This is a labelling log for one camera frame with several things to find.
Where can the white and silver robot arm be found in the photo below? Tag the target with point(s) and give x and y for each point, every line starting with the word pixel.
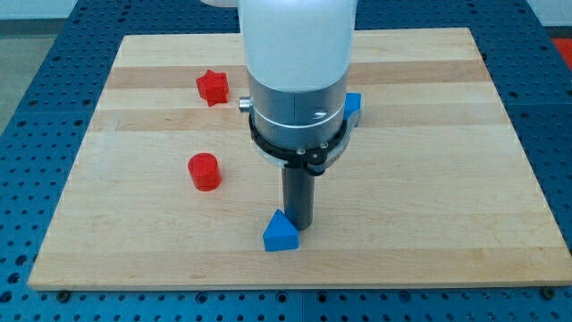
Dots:
pixel 297 55

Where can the blue triangle block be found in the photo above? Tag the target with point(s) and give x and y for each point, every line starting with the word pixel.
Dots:
pixel 280 233

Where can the blue cube block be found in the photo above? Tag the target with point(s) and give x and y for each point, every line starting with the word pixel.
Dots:
pixel 352 104

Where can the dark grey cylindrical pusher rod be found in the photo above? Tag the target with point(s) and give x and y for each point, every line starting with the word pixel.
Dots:
pixel 298 196

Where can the red cylinder block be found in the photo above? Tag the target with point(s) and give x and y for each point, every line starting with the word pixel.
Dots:
pixel 204 171

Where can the red star block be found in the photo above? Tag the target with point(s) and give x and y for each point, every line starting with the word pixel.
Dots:
pixel 213 87

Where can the light wooden board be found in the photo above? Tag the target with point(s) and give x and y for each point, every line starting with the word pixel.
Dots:
pixel 433 191

